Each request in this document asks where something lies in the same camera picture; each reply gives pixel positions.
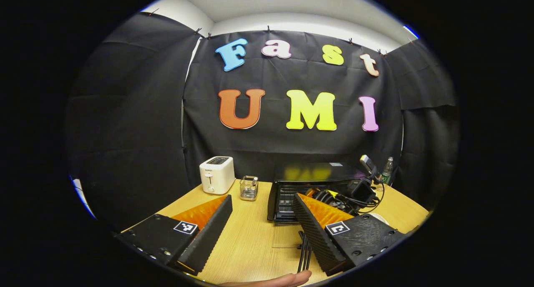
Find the clear plastic water bottle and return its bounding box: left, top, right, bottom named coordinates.
left=380, top=156, right=394, bottom=185

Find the black cable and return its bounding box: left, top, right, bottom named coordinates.
left=330, top=183, right=385, bottom=214

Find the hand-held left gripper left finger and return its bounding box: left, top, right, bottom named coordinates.
left=115, top=194, right=234, bottom=276

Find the black electric oven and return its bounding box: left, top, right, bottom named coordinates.
left=267, top=162, right=372, bottom=273

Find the black backdrop cloth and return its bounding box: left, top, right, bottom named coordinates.
left=67, top=12, right=459, bottom=231

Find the white toaster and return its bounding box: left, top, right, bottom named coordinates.
left=199, top=156, right=235, bottom=195

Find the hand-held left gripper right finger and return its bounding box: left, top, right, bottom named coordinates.
left=292, top=193, right=407, bottom=277

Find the small wire basket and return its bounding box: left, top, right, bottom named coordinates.
left=239, top=176, right=259, bottom=201

